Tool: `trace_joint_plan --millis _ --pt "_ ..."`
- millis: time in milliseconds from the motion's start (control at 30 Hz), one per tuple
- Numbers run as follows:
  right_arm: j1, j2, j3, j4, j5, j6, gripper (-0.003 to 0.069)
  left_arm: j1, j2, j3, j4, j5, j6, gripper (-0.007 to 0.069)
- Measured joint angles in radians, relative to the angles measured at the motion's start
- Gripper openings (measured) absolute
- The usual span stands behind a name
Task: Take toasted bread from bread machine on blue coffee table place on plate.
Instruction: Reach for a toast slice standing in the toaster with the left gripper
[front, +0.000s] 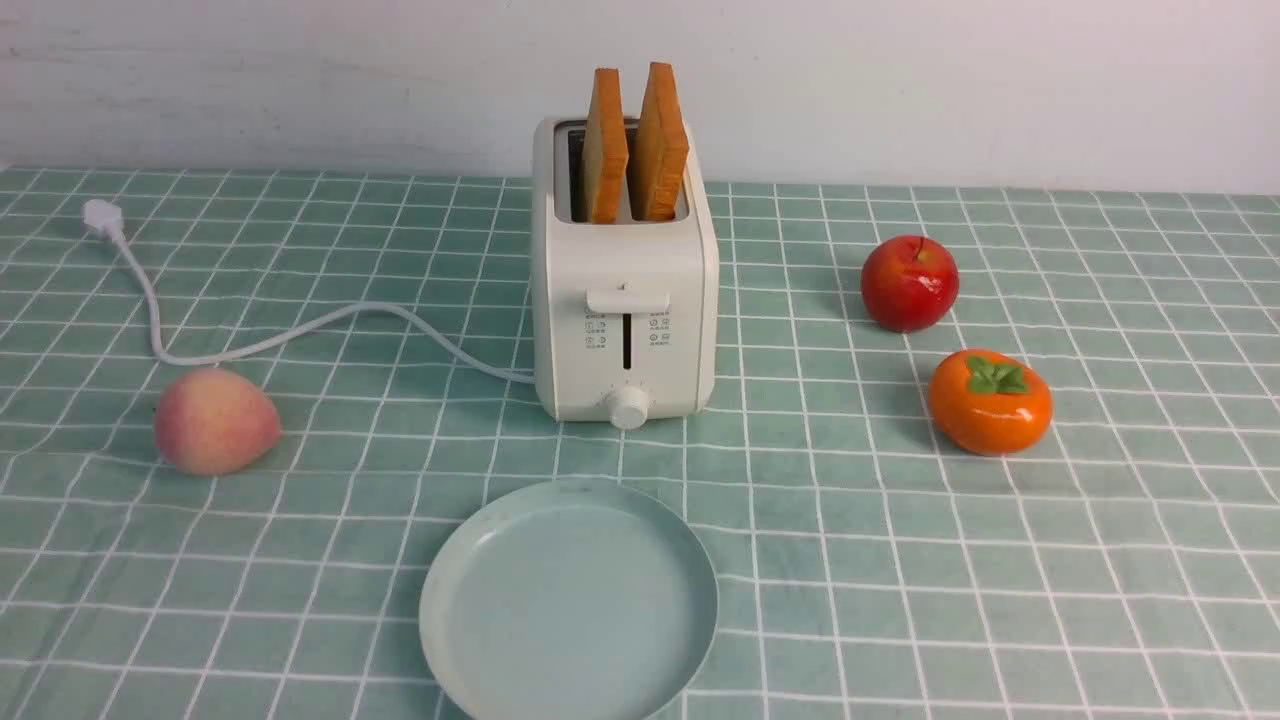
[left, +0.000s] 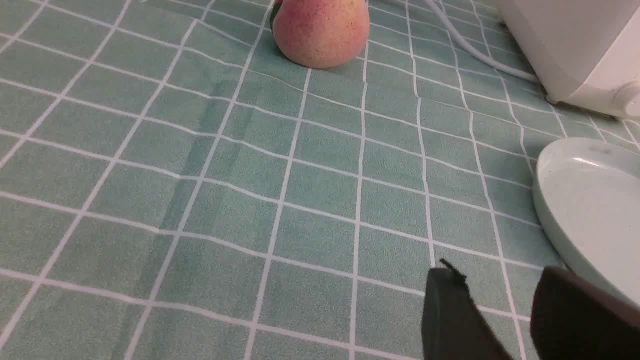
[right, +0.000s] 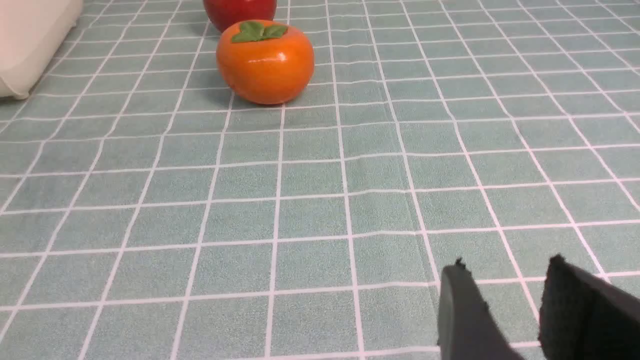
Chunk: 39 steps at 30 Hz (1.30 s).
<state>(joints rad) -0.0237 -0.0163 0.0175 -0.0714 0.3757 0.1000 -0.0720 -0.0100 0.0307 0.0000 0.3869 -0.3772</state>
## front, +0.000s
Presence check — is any pink peach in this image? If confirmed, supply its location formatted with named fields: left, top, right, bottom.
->
left=154, top=366, right=282, bottom=477

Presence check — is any white two-slot toaster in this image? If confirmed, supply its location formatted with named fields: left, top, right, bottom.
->
left=530, top=117, right=721, bottom=430

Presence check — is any red apple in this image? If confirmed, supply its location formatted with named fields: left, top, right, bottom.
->
left=860, top=234, right=960, bottom=333

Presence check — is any green checkered tablecloth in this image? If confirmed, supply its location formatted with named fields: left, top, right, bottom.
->
left=1, top=167, right=1279, bottom=719

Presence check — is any toast slice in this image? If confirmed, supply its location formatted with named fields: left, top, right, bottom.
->
left=628, top=61, right=689, bottom=222
left=582, top=67, right=628, bottom=224

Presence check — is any white toaster power cord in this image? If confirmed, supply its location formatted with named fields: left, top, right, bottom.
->
left=81, top=199, right=536, bottom=386

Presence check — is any light green round plate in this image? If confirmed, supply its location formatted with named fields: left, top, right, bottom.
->
left=419, top=479, right=721, bottom=719

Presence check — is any orange persimmon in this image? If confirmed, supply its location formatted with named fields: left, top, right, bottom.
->
left=925, top=348, right=1055, bottom=456

